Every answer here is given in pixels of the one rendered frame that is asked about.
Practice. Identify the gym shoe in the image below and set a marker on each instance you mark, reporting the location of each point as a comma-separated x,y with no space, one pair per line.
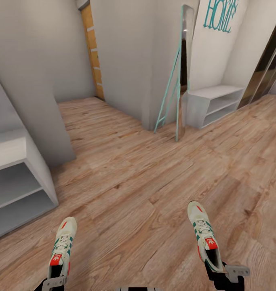
59,264
208,248

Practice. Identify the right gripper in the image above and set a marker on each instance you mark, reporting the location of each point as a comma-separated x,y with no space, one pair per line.
221,282

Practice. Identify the door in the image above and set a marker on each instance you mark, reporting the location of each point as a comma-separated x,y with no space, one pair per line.
92,49

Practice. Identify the standing mirror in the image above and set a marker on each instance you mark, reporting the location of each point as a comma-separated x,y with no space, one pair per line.
184,51

